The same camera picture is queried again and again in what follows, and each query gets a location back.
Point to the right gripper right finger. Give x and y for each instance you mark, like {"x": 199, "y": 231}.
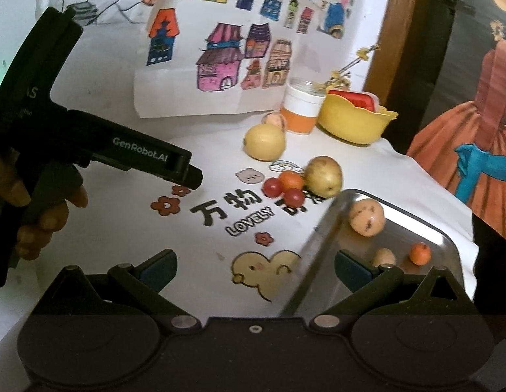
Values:
{"x": 369, "y": 287}

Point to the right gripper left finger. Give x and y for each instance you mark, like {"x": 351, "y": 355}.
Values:
{"x": 137, "y": 289}

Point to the brown kiwi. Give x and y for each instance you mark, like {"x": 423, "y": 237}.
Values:
{"x": 384, "y": 256}

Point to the small orange tangerine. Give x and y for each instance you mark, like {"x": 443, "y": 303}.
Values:
{"x": 420, "y": 254}

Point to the striped tan melon fruit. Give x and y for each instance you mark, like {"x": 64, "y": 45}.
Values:
{"x": 366, "y": 217}

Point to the red cherry tomato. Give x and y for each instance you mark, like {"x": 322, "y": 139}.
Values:
{"x": 272, "y": 187}
{"x": 294, "y": 197}

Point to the yellow-brown mango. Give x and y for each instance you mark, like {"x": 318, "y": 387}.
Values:
{"x": 323, "y": 177}

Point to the yellow lemon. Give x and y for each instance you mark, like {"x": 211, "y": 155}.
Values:
{"x": 264, "y": 142}

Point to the left hand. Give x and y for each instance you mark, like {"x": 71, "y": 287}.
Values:
{"x": 26, "y": 238}

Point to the metal baking tray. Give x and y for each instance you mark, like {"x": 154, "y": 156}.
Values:
{"x": 315, "y": 287}

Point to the white printed tablecloth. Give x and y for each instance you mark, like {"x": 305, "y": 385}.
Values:
{"x": 132, "y": 215}

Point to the yellow plastic bowl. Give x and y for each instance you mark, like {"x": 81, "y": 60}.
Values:
{"x": 340, "y": 118}

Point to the orange dress painting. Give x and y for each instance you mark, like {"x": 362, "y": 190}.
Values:
{"x": 462, "y": 141}

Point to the red object in bowl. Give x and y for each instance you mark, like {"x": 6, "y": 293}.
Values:
{"x": 361, "y": 99}

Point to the houses drawing paper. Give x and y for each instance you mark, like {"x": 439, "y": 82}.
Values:
{"x": 203, "y": 57}

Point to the white and orange cup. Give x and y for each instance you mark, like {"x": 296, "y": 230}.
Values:
{"x": 301, "y": 105}

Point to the yellow flower twig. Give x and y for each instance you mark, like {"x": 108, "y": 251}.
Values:
{"x": 340, "y": 78}

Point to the brown wooden door frame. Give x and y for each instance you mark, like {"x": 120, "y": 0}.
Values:
{"x": 401, "y": 20}

